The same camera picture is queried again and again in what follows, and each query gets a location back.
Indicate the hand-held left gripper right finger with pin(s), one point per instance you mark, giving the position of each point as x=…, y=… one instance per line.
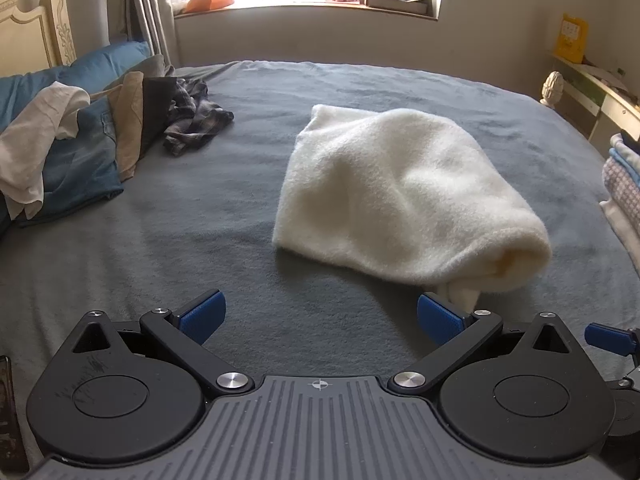
x=440, y=317

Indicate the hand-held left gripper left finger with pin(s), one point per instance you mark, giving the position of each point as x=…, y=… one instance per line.
x=202, y=317

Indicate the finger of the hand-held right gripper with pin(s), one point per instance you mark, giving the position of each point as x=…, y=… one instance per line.
x=607, y=337

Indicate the cream fleece garment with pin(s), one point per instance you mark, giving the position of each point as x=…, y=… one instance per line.
x=400, y=200

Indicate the white folded cloth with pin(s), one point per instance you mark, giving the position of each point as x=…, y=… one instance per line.
x=622, y=227

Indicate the light blue folded cloth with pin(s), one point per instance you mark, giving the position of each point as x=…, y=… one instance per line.
x=627, y=160

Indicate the blue jeans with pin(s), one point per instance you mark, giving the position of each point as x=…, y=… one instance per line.
x=82, y=160

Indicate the grey plaid shirt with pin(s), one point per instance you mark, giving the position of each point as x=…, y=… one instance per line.
x=197, y=115

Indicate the tan pants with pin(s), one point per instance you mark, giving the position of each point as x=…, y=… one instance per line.
x=127, y=120

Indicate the dark grey garment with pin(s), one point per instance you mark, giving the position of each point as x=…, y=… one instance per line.
x=155, y=110

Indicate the cream bed footboard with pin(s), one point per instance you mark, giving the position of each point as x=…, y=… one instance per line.
x=590, y=95

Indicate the grey pillow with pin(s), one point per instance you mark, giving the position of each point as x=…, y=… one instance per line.
x=150, y=63

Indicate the yellow box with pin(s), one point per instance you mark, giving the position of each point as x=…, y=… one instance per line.
x=571, y=37

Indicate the beige curtain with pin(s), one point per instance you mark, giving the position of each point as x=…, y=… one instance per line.
x=150, y=10

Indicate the cream carved headboard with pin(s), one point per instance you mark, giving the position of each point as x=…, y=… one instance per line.
x=35, y=25

